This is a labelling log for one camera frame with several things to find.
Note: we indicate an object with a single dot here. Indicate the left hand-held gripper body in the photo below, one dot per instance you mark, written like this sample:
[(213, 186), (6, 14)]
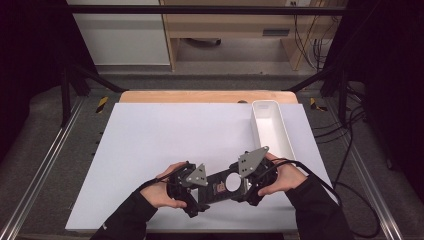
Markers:
[(197, 176)]

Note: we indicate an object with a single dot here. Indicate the black metal stand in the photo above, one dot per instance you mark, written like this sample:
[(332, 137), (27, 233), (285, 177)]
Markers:
[(76, 83), (333, 80)]

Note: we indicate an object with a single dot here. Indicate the aluminium floor rail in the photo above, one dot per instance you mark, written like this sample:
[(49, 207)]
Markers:
[(40, 173), (376, 193)]

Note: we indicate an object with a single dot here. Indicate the black metal frame bar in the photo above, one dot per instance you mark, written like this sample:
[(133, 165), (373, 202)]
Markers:
[(200, 10)]

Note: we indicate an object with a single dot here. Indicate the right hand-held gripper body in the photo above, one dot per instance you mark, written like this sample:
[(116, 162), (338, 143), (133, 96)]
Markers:
[(251, 160)]

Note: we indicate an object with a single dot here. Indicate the person's right hand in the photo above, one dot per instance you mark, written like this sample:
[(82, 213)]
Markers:
[(288, 176)]

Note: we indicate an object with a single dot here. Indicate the dark object under desk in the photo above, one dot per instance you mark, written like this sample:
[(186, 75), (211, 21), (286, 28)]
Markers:
[(203, 41)]

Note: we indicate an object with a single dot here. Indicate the wooden desk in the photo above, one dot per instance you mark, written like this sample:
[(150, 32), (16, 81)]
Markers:
[(230, 25)]

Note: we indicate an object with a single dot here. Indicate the black plate with round hole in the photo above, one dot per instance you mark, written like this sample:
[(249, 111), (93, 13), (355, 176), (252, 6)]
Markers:
[(213, 193)]

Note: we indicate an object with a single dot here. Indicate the black curtain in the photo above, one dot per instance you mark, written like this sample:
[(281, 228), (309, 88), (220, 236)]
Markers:
[(30, 50), (393, 66)]

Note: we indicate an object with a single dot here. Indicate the white cabinet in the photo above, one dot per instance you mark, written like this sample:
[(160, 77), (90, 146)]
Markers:
[(123, 36)]

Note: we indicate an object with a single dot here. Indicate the person's left hand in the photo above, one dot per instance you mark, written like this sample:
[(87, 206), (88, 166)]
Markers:
[(156, 195)]

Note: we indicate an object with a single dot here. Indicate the white plastic bin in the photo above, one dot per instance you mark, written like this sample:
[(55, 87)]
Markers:
[(270, 130)]

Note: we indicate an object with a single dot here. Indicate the white table sheet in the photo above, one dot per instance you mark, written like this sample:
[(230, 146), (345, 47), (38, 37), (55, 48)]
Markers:
[(166, 133)]

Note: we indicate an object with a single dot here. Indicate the wooden table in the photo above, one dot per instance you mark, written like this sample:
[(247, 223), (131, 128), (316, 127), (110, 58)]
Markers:
[(200, 96)]

